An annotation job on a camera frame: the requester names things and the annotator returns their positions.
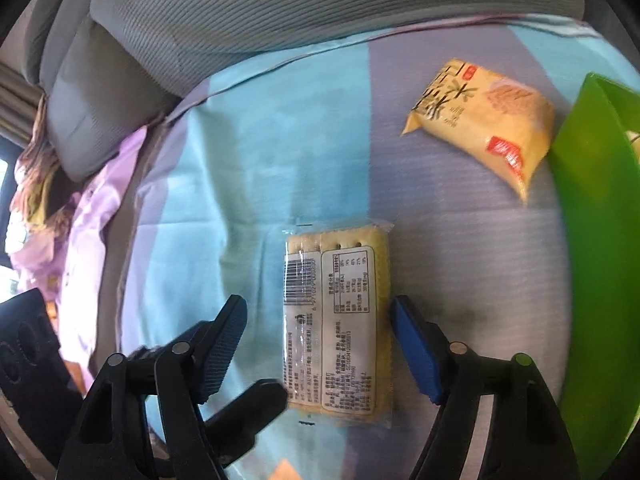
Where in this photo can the patterned cloth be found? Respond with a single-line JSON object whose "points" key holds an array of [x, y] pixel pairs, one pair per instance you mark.
{"points": [[37, 180]]}

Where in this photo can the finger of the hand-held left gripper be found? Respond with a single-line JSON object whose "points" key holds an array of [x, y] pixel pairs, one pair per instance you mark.
{"points": [[250, 407]]}

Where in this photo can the yellow rice cracker packet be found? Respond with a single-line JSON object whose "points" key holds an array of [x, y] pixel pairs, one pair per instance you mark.
{"points": [[485, 120]]}

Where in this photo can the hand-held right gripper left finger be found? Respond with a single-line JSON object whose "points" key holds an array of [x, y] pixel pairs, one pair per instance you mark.
{"points": [[222, 350]]}

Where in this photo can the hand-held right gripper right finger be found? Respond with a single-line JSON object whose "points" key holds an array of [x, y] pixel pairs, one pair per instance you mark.
{"points": [[415, 350]]}

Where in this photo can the clear cracker pack white label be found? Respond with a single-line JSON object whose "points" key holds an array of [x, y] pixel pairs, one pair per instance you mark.
{"points": [[335, 320]]}

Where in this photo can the wide grey sofa back cushion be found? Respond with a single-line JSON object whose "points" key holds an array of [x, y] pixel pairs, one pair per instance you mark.
{"points": [[325, 5]]}

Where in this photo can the green cardboard box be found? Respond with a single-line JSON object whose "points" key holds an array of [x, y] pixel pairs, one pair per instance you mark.
{"points": [[595, 270]]}

